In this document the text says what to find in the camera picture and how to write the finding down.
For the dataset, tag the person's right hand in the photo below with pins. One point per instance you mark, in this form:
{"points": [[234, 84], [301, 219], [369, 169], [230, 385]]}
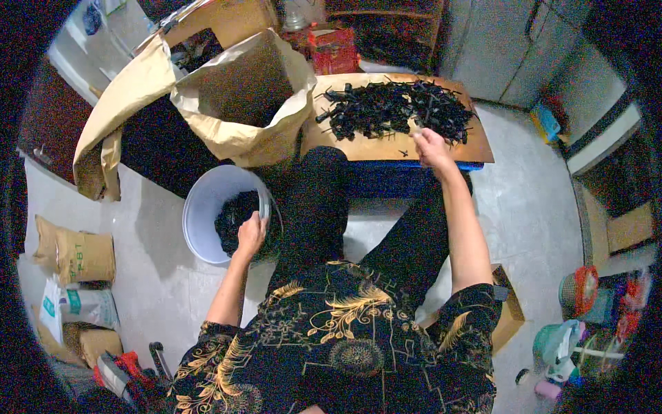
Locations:
{"points": [[433, 150]]}

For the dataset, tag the person's left hand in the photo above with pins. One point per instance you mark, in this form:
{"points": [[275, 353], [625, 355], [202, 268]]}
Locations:
{"points": [[251, 235]]}

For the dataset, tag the person's left fingers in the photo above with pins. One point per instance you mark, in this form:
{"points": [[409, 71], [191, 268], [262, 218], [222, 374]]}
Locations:
{"points": [[260, 220]]}

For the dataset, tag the person's right fingers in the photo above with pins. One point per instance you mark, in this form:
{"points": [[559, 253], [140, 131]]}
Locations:
{"points": [[423, 135]]}

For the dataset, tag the black parts in bucket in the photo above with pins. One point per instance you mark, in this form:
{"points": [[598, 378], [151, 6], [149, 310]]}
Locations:
{"points": [[232, 217]]}

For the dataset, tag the pile of black plastic parts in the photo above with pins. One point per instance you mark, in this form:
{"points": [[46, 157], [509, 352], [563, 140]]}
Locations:
{"points": [[388, 108]]}

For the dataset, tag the person's legs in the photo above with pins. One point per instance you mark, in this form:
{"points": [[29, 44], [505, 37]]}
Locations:
{"points": [[315, 207]]}

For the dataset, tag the white plastic bucket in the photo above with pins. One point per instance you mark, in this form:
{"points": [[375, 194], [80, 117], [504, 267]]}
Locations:
{"points": [[204, 207]]}

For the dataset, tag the blue stool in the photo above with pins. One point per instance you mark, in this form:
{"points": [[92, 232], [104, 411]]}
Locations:
{"points": [[382, 178]]}

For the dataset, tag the wooden board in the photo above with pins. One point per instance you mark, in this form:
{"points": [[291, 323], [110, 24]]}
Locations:
{"points": [[362, 147]]}

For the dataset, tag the dark wooden shelf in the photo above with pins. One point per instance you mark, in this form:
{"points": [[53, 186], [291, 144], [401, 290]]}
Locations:
{"points": [[393, 31]]}

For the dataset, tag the grey metal cabinet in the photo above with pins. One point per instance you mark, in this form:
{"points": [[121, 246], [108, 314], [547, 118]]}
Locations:
{"points": [[496, 51]]}

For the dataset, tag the black bag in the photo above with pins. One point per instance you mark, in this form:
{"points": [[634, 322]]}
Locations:
{"points": [[160, 150]]}

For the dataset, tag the red box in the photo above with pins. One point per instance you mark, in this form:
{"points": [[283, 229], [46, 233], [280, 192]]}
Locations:
{"points": [[333, 51]]}

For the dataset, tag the blue plastic item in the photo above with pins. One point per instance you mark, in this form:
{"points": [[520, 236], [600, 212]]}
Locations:
{"points": [[547, 124]]}

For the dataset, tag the open brown paper sack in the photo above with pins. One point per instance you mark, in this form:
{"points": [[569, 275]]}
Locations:
{"points": [[243, 93]]}

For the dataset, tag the person's body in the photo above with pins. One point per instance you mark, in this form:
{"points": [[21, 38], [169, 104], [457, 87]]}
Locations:
{"points": [[336, 336]]}

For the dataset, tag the glass jar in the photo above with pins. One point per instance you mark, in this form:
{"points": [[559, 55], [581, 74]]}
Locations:
{"points": [[295, 18]]}

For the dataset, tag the folded brown paper sack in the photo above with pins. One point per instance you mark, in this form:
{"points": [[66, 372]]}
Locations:
{"points": [[129, 98]]}

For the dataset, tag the brown printed sack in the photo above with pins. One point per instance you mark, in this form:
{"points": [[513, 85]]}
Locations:
{"points": [[82, 256]]}

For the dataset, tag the white printed sack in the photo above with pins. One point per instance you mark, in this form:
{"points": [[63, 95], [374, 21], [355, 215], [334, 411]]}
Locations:
{"points": [[82, 308]]}

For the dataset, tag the red and grey trolley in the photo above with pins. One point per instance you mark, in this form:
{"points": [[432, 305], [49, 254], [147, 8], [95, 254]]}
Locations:
{"points": [[129, 372]]}

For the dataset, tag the large cardboard box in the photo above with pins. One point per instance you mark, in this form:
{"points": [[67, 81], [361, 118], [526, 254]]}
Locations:
{"points": [[227, 20]]}

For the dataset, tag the plain brown sack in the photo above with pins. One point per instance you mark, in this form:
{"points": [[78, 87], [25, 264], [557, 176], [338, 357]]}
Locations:
{"points": [[95, 344]]}

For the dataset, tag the wooden furniture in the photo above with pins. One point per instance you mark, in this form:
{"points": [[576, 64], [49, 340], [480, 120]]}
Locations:
{"points": [[615, 227]]}

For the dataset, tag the heap of colourful household items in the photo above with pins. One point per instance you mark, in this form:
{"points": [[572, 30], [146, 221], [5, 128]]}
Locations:
{"points": [[584, 331]]}

